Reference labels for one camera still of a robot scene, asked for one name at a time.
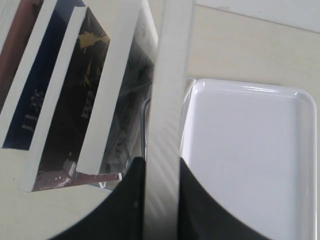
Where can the black spine book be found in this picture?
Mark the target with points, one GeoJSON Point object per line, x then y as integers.
{"type": "Point", "coordinates": [162, 176]}

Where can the dark brown spine book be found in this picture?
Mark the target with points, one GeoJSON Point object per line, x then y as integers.
{"type": "Point", "coordinates": [66, 110]}

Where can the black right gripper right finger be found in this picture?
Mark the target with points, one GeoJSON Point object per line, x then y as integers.
{"type": "Point", "coordinates": [200, 217]}

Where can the grey spine book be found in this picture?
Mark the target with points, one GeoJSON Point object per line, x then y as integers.
{"type": "Point", "coordinates": [124, 85]}

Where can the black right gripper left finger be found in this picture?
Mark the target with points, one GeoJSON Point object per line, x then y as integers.
{"type": "Point", "coordinates": [119, 216]}

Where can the pink spine book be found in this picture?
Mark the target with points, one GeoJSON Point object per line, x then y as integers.
{"type": "Point", "coordinates": [17, 21]}

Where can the white wire book rack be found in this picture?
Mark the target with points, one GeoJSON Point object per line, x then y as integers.
{"type": "Point", "coordinates": [142, 125]}

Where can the white plastic tray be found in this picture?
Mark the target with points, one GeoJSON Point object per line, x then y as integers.
{"type": "Point", "coordinates": [253, 147]}

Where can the blue moon cover book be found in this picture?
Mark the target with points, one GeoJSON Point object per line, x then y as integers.
{"type": "Point", "coordinates": [22, 106]}

